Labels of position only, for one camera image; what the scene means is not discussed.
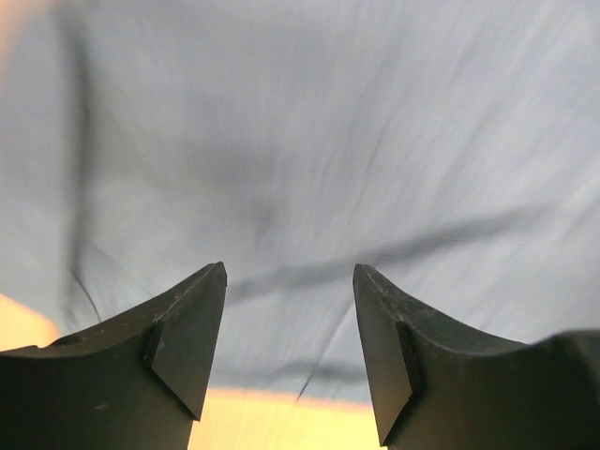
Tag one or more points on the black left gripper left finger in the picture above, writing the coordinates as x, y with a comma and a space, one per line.
179, 332

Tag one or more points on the grey long sleeve shirt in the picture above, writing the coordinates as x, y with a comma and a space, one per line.
453, 145

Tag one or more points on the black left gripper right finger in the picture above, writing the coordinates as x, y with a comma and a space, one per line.
388, 319

